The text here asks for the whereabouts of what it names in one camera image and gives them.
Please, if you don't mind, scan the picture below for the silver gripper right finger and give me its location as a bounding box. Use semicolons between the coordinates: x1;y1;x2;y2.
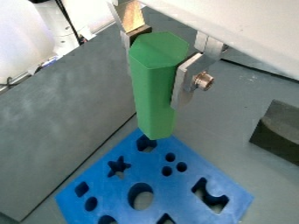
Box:
171;31;228;110

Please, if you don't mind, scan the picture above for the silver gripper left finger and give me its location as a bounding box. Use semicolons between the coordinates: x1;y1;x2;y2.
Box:
105;0;155;77

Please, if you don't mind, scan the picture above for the green hexagon block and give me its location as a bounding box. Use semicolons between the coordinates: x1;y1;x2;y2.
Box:
128;31;189;140

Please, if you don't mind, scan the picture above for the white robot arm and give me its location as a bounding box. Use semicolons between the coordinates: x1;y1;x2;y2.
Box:
0;0;135;113

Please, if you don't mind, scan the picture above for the blue shape sorting board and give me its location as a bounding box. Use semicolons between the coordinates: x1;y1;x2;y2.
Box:
56;130;254;224

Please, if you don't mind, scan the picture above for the black cable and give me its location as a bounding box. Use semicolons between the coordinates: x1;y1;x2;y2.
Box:
53;0;87;46

